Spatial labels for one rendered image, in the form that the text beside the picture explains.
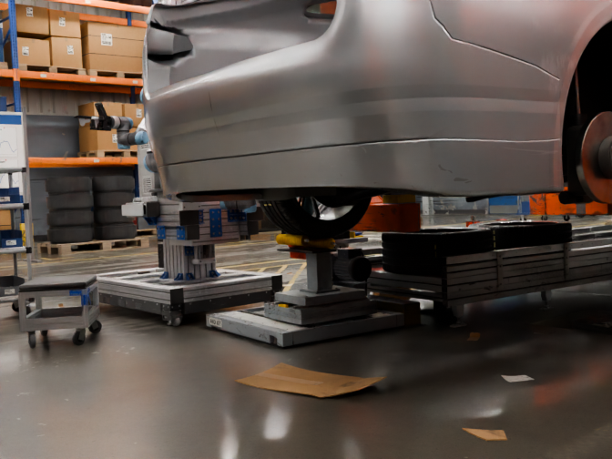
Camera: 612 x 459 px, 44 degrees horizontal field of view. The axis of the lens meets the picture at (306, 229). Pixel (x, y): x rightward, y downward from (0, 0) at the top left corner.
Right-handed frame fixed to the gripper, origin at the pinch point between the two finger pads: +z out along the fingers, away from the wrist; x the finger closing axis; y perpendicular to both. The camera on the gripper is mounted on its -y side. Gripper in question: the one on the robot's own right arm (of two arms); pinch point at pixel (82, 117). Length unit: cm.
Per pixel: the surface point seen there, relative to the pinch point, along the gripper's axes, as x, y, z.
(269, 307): -109, 95, -41
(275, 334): -132, 100, -17
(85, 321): -36, 107, 22
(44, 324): -21, 109, 36
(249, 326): -109, 102, -25
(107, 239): 521, 183, -473
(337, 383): -200, 96, 33
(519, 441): -283, 86, 62
